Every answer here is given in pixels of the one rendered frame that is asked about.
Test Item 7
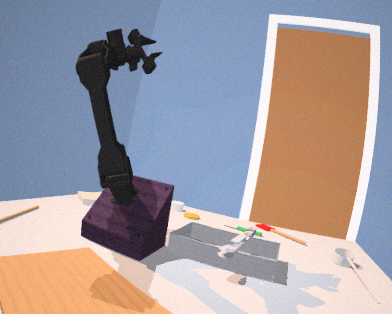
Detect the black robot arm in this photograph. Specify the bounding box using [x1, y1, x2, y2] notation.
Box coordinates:
[75, 29, 138, 206]

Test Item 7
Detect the red spatula with wooden handle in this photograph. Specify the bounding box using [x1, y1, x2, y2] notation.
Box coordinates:
[256, 224, 306, 245]

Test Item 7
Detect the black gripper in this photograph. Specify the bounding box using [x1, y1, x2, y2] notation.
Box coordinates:
[126, 28, 163, 74]

